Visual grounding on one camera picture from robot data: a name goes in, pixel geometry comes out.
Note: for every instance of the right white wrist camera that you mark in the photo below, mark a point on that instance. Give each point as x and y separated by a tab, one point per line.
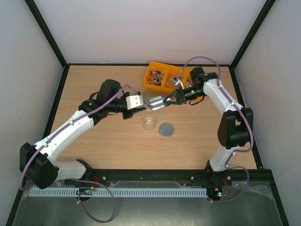
176	81

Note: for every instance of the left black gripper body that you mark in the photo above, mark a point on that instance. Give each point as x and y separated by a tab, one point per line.
114	106

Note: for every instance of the clear plastic jar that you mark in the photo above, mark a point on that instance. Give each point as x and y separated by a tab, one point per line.
149	119

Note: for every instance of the metal scoop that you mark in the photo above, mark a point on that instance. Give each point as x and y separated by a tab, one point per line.
156	103

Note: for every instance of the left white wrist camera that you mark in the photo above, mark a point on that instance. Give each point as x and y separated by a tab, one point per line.
135	101

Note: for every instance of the yellow bin with colourful candies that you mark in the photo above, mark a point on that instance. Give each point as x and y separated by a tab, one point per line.
187	81

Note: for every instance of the grey round jar lid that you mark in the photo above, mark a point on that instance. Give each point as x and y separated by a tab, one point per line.
166	129

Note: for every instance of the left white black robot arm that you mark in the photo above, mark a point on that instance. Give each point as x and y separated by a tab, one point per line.
38	162

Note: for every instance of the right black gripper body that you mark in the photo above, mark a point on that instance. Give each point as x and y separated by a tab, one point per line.
179	96

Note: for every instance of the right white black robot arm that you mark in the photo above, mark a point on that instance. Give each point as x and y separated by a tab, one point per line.
234	134

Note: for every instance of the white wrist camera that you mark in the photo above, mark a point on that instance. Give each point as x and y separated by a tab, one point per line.
135	101
176	81

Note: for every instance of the yellow bin with gummies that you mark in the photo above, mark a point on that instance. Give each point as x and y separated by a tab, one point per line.
173	71

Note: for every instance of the black front mounting rail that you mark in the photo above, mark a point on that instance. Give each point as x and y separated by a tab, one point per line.
200	177

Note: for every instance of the yellow bin with lollipops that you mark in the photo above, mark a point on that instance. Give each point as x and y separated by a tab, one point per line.
156	75

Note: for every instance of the grey slotted cable duct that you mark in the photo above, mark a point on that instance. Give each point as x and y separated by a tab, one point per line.
120	192

